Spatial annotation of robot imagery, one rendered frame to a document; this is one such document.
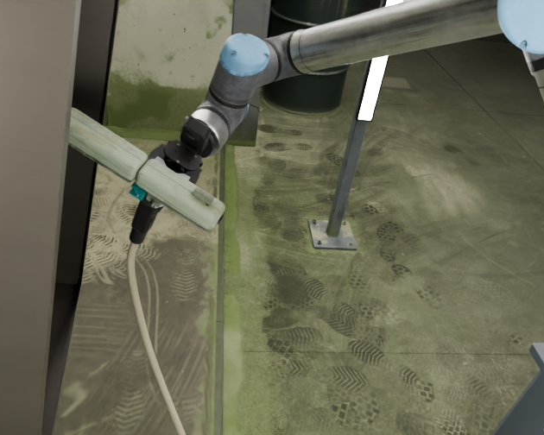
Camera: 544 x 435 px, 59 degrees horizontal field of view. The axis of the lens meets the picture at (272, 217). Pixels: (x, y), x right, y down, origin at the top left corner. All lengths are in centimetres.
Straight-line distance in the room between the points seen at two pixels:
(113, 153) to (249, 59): 32
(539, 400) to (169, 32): 218
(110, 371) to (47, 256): 123
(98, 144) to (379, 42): 52
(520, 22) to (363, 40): 35
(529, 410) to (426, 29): 79
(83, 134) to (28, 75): 50
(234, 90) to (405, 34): 34
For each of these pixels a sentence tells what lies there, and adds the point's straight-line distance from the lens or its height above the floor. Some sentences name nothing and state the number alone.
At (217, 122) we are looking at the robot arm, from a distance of 99.
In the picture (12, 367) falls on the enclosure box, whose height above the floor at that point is 95.
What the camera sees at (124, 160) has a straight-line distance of 82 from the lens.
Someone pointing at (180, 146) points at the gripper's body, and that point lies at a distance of 93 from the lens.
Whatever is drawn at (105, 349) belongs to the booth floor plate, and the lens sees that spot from 169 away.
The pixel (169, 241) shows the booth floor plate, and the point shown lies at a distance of 204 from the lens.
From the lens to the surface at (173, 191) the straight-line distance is 80.
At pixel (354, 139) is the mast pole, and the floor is 52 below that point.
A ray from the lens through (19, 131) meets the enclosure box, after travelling 36.
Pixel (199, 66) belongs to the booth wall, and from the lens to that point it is 264.
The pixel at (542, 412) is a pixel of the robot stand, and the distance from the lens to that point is 116.
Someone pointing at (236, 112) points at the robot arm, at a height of 93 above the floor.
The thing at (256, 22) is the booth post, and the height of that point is 70.
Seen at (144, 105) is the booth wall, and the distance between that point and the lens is 276.
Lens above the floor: 137
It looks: 37 degrees down
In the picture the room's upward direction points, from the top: 8 degrees clockwise
